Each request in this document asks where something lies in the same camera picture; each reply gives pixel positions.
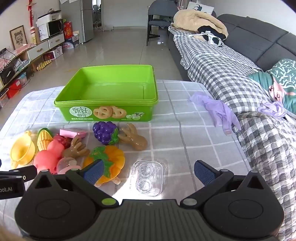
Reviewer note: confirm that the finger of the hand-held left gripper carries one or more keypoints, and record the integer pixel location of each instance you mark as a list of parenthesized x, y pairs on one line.
[(29, 173)]

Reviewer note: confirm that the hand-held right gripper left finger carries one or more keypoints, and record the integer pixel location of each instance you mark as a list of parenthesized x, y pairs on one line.
[(93, 172)]

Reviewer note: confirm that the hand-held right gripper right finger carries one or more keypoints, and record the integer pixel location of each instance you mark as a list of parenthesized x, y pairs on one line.
[(203, 172)]

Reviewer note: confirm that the pink pig toy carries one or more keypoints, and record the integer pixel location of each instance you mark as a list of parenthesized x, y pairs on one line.
[(46, 160)]

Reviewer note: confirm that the yellow toy cup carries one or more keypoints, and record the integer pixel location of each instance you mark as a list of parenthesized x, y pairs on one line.
[(22, 150)]

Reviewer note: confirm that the orange toy pumpkin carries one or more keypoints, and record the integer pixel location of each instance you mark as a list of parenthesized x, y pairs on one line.
[(115, 160)]

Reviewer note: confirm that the brown hand-shaped toy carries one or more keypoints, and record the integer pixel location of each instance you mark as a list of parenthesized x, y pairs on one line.
[(136, 141), (75, 150)]

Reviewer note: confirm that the pink clear capsule ball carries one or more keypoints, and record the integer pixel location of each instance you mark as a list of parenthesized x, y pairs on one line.
[(66, 165)]

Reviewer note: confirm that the yellow toy corn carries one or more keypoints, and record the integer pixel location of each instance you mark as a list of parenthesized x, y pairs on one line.
[(44, 140)]

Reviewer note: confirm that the purple toy grapes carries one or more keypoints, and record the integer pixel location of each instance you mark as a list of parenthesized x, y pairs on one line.
[(104, 132)]

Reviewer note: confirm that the red toy figurine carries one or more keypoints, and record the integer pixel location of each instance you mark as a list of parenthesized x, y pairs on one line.
[(62, 140)]

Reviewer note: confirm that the pink case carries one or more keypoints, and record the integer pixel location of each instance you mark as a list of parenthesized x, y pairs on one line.
[(71, 132)]

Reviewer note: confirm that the clear plastic case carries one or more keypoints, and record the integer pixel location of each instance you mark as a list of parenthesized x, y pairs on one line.
[(148, 178)]

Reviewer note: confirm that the green plastic cookie box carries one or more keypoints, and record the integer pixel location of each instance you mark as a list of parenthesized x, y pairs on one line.
[(104, 109)]

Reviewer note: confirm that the purple rubber glove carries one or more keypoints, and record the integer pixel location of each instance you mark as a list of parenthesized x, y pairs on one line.
[(272, 109), (219, 111)]

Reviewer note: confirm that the grey gingham sofa cover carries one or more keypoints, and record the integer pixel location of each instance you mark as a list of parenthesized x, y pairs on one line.
[(219, 64)]

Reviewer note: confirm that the row of yellow toys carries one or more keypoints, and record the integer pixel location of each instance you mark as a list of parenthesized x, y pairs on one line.
[(44, 65)]

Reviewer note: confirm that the white box with red print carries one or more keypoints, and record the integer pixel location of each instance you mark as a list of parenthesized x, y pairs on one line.
[(54, 53)]

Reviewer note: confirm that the white low cabinet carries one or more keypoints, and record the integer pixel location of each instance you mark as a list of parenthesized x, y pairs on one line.
[(37, 49)]

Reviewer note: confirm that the teal printed pillow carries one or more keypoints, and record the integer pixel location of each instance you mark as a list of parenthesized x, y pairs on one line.
[(284, 76)]

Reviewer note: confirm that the blue and white carton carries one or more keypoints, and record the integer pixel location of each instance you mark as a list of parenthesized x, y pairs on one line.
[(70, 42)]

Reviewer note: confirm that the framed cartoon picture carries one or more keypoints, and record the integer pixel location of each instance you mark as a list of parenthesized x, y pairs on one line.
[(18, 37)]

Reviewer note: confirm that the red gift box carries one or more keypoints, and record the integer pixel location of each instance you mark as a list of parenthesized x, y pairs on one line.
[(67, 30)]

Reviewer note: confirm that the dark grey sofa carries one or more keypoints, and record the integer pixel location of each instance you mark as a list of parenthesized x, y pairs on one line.
[(249, 30)]

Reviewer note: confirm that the beige blanket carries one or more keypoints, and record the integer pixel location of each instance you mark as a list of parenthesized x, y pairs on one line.
[(196, 19)]

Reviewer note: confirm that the silver fridge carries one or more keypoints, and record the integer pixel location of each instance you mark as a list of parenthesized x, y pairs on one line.
[(85, 18)]

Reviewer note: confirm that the white printer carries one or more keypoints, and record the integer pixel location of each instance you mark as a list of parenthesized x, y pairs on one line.
[(49, 18)]

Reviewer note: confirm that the red hanging ornament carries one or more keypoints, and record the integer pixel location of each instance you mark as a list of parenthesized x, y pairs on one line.
[(30, 9)]

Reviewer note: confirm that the white cushion with deer print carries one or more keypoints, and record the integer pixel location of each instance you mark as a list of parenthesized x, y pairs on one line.
[(201, 7)]

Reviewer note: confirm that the dark grey chair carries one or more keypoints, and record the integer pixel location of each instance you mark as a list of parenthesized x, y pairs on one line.
[(159, 9)]

